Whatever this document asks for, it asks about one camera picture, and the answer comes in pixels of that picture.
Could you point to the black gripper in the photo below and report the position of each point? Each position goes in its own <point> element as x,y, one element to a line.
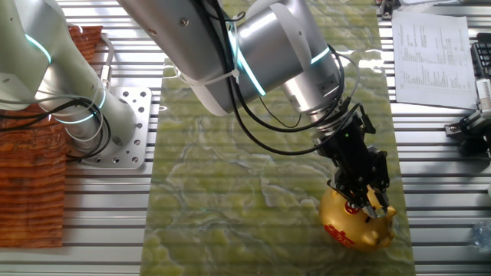
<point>349,153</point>

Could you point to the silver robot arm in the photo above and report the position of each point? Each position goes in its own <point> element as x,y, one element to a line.
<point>172,38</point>

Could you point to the golden piggy bank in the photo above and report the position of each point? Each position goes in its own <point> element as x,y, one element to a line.
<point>353,230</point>

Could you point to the clear plastic water bottle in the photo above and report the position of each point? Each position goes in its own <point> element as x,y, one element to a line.
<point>483,235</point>

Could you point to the green marble pattern mat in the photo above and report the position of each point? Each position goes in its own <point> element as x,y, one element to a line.
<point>230,191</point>

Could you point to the printed white paper sheet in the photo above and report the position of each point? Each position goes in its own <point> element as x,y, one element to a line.
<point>433,57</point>

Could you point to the black keyboard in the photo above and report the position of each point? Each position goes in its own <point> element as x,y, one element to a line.
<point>483,57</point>

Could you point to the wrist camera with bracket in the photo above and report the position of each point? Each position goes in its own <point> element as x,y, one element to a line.
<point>366,122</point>

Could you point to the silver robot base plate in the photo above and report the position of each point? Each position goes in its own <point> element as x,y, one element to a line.
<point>134,153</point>

